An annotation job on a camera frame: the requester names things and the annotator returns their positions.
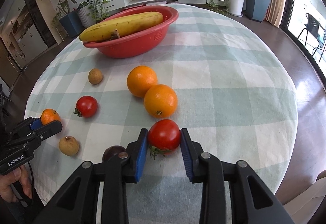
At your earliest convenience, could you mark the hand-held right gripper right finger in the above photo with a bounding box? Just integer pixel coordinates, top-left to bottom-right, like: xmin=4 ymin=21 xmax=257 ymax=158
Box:
xmin=180 ymin=128 xmax=293 ymax=224

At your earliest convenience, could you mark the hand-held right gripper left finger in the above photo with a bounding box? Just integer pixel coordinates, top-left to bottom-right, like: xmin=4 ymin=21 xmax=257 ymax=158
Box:
xmin=33 ymin=128 xmax=149 ymax=224

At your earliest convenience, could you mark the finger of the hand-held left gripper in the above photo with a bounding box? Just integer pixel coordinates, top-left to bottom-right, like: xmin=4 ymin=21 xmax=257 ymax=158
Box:
xmin=6 ymin=120 xmax=63 ymax=149
xmin=10 ymin=117 xmax=43 ymax=138

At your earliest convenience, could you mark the small tangerine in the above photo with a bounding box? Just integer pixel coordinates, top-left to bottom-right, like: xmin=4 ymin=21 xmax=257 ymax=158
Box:
xmin=41 ymin=108 xmax=61 ymax=126

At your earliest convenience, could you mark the brown longan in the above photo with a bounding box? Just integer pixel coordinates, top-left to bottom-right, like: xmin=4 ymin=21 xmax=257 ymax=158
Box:
xmin=59 ymin=136 xmax=79 ymax=156
xmin=88 ymin=68 xmax=104 ymax=85

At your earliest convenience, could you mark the red tomato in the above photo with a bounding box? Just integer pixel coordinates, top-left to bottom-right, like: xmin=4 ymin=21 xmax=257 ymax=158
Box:
xmin=73 ymin=95 xmax=98 ymax=119
xmin=148 ymin=119 xmax=181 ymax=167

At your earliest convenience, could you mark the orange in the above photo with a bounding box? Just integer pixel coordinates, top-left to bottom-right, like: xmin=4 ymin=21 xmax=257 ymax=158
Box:
xmin=144 ymin=84 xmax=178 ymax=119
xmin=127 ymin=65 xmax=158 ymax=98

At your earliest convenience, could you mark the red plastic bowl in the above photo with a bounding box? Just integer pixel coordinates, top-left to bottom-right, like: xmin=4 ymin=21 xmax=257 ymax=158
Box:
xmin=83 ymin=5 xmax=179 ymax=59

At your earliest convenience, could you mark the speckled yellow banana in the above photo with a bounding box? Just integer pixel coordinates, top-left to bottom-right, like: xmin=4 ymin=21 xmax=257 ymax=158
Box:
xmin=79 ymin=11 xmax=163 ymax=42

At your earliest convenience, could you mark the person's left hand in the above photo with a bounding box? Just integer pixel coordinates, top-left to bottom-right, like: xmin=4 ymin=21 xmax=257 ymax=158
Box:
xmin=0 ymin=164 xmax=33 ymax=204

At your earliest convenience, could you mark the green white checked tablecloth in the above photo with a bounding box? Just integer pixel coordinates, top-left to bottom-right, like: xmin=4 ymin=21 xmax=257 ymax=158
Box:
xmin=24 ymin=3 xmax=298 ymax=224

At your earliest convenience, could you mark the tall plant in blue pot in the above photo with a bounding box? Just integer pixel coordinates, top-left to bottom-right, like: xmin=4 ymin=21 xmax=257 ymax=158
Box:
xmin=38 ymin=0 xmax=83 ymax=38

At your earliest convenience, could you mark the plant in white ribbed pot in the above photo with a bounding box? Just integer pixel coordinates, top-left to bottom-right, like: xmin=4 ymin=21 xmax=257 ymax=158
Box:
xmin=76 ymin=0 xmax=96 ymax=28

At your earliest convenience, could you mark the beige sofa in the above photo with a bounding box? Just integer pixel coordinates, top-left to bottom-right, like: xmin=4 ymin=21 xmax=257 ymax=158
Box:
xmin=288 ymin=170 xmax=326 ymax=224

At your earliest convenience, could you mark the black metal chair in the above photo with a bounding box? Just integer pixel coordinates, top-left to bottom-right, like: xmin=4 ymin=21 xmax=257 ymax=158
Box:
xmin=297 ymin=13 xmax=326 ymax=48

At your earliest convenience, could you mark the black cable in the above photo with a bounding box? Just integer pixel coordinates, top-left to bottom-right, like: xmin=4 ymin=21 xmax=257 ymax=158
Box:
xmin=9 ymin=160 xmax=35 ymax=206

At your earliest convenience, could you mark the white wall cabinet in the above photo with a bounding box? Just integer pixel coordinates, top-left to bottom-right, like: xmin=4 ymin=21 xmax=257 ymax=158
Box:
xmin=0 ymin=2 xmax=39 ymax=79

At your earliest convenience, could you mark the dark wall panel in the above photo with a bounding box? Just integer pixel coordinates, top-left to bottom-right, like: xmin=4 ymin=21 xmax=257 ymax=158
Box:
xmin=22 ymin=0 xmax=58 ymax=48

